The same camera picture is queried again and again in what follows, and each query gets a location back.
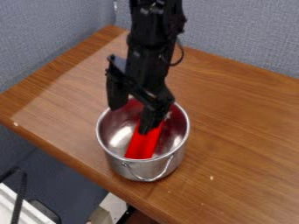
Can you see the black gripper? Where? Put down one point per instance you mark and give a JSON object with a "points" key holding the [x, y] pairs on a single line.
{"points": [[139, 75]]}

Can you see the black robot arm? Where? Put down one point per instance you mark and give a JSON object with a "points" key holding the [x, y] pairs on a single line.
{"points": [[158, 23]]}

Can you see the red block object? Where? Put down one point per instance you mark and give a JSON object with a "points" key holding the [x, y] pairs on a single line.
{"points": [[143, 144]]}

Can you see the metal pot with handle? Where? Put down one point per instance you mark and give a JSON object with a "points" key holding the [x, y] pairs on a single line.
{"points": [[115, 129]]}

